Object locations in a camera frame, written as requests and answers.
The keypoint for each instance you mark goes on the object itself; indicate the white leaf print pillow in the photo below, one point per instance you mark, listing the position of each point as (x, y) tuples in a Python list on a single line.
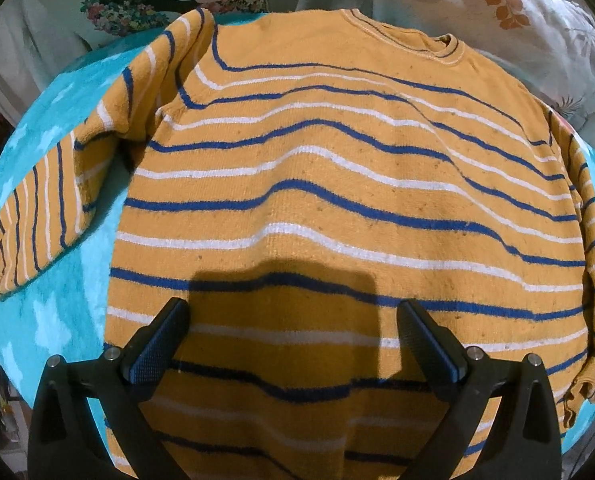
[(547, 44)]

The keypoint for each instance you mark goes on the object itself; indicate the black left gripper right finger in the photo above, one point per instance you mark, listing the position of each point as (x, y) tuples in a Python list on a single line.
[(524, 439)]

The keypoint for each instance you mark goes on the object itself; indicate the yellow striped knit sweater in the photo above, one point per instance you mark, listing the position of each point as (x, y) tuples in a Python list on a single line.
[(327, 219)]

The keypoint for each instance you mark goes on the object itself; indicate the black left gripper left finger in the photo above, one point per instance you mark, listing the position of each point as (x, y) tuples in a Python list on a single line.
[(64, 442)]

